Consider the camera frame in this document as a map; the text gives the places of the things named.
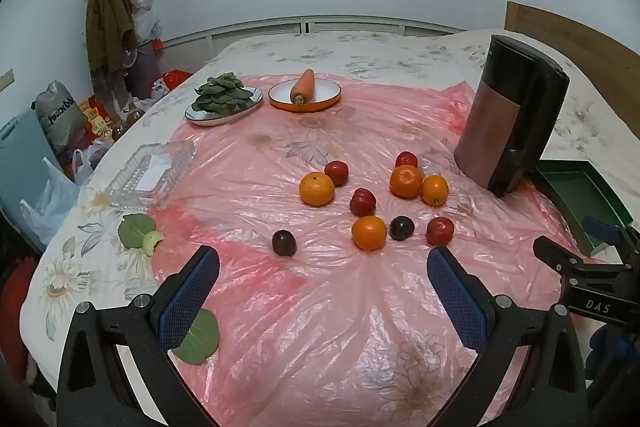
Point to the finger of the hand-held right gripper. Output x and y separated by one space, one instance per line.
602 231
560 257

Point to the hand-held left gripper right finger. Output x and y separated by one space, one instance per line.
457 302

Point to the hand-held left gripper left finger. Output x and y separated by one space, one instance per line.
190 297

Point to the green metal tray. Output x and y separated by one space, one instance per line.
575 192

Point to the red apple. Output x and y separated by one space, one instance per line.
362 202
406 159
440 231
336 172

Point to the small orange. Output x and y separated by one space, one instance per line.
434 190

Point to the large bumpy orange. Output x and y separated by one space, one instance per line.
317 189

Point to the green leaf with stem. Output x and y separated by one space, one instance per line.
134 229

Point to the dark purple plum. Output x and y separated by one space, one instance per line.
401 228
284 242

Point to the medium orange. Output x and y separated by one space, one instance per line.
369 233

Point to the pink plastic sheet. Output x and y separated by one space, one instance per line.
310 307

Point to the clear plastic container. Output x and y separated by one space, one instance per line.
150 172

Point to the brown and black juicer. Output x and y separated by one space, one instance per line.
500 117

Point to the white plastic bag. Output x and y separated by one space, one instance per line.
47 207

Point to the red cloth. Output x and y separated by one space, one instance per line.
15 307

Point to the wooden headboard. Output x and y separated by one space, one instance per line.
575 37

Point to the pile of green leaves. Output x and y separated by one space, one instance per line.
220 94

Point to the white oval plate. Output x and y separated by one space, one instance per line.
250 99

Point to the light blue box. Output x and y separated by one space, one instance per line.
20 157

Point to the grey printed bag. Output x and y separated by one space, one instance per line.
57 112

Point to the carrot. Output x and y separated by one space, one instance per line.
303 86

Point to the orange rimmed plate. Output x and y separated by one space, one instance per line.
327 94

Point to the olive green coat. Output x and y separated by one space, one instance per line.
107 22

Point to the white slatted wall panel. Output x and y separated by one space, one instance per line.
350 27

